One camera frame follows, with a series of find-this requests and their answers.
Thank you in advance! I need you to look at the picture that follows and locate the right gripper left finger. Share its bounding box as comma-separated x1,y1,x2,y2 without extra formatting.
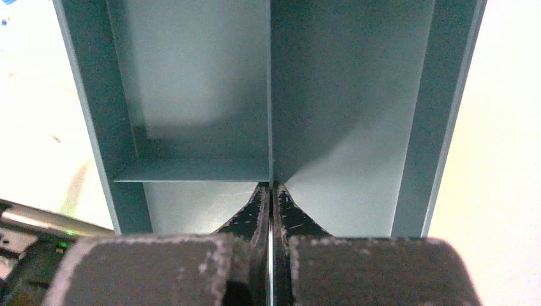
43,182,271,305

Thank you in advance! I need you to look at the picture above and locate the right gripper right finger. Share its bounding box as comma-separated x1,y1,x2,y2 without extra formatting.
272,182,481,305

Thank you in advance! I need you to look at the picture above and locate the teal divided plastic tray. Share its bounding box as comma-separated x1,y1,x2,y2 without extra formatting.
54,1,486,237

